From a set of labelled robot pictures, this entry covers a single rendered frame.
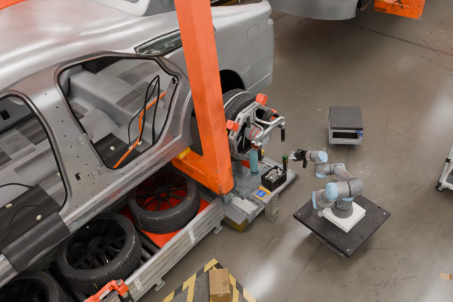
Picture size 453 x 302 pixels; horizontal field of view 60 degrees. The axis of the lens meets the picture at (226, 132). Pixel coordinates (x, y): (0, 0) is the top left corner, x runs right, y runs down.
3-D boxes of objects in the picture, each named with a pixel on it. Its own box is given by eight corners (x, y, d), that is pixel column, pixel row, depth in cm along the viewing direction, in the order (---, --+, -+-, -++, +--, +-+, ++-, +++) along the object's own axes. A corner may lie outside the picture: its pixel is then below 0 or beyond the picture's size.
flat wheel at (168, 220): (156, 174, 412) (152, 158, 397) (212, 191, 387) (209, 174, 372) (118, 222, 368) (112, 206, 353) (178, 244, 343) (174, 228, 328)
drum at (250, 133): (253, 132, 370) (252, 121, 361) (271, 141, 358) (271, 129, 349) (243, 140, 363) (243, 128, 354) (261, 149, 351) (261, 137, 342)
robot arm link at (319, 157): (322, 164, 321) (321, 152, 320) (309, 163, 330) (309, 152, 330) (329, 162, 327) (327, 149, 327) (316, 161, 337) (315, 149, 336)
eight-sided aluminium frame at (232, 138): (267, 137, 394) (265, 92, 359) (272, 139, 390) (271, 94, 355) (231, 168, 365) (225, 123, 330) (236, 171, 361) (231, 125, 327)
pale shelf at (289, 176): (279, 168, 380) (279, 166, 378) (293, 176, 370) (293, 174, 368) (251, 196, 357) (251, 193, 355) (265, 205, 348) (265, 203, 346)
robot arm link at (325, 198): (332, 207, 336) (353, 199, 264) (312, 209, 337) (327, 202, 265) (329, 190, 340) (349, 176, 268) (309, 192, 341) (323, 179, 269)
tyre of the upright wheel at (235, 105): (196, 156, 360) (239, 148, 411) (215, 166, 347) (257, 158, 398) (214, 87, 341) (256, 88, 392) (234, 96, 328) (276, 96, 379)
